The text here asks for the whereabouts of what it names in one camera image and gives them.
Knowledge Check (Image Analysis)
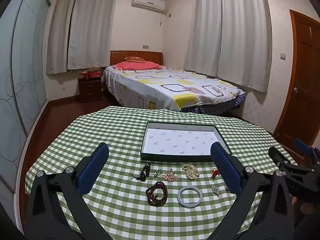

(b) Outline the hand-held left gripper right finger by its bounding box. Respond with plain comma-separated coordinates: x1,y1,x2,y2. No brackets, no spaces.
204,141,304,240

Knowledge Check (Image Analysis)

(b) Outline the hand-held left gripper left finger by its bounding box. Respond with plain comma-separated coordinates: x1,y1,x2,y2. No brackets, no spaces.
24,142,118,240

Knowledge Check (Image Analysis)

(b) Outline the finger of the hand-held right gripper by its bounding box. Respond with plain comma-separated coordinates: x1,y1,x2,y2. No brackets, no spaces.
268,146,298,173
294,138,316,160

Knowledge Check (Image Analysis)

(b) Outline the dark tassel pendant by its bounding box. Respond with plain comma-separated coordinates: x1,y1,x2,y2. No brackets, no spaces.
129,162,152,182

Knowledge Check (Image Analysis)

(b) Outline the white jade bangle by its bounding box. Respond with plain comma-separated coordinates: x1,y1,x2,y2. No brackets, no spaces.
177,186,202,207

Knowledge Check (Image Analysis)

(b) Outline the green shallow box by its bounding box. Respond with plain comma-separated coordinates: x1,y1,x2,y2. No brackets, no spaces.
140,121,232,162

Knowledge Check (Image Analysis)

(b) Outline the rose gold bracelet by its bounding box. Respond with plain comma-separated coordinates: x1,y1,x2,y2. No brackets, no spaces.
162,169,187,182

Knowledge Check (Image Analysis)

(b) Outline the dark red bead bracelet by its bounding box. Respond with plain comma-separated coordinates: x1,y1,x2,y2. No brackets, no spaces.
146,181,168,207

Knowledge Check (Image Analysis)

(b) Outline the person's right hand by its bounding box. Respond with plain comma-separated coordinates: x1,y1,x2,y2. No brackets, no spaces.
291,195,320,228

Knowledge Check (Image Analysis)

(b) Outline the green checkered tablecloth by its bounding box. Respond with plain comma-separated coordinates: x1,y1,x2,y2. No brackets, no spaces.
25,106,300,240

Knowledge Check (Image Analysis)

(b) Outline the blue plaid mattress cover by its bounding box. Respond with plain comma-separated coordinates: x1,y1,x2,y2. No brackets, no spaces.
180,96,247,115

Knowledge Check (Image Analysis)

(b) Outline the wooden door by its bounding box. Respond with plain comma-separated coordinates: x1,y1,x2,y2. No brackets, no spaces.
272,9,320,155

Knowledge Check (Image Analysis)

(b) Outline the dark wooden nightstand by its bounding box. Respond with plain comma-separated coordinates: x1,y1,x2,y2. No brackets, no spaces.
77,76,103,103

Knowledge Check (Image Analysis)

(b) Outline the patterned bed sheet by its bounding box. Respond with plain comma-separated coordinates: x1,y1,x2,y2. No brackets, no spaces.
103,65,247,112

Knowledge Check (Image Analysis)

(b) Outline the pink pillow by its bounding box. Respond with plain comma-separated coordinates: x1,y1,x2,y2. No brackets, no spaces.
112,61,163,71

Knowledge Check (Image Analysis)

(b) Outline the frosted glass wardrobe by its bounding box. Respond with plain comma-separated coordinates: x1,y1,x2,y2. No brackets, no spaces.
0,0,52,205

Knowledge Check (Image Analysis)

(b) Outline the orange cushion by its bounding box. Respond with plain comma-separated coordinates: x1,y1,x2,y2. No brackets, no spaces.
124,56,146,63

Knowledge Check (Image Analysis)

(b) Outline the white curtain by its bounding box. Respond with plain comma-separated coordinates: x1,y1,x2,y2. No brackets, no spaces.
184,0,223,77
217,0,273,93
46,0,83,75
67,0,118,70

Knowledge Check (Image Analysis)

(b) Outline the wooden bed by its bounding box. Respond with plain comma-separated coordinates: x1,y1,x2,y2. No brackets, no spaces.
103,50,247,117

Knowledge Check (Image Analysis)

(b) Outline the white air conditioner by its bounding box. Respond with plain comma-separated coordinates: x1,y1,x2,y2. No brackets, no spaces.
131,0,167,13

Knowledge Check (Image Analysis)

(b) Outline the thin silver chain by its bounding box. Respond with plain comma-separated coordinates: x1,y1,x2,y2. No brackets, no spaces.
224,186,237,200

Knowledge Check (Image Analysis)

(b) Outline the pearl necklace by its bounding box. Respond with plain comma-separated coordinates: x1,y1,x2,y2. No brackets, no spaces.
182,164,201,180

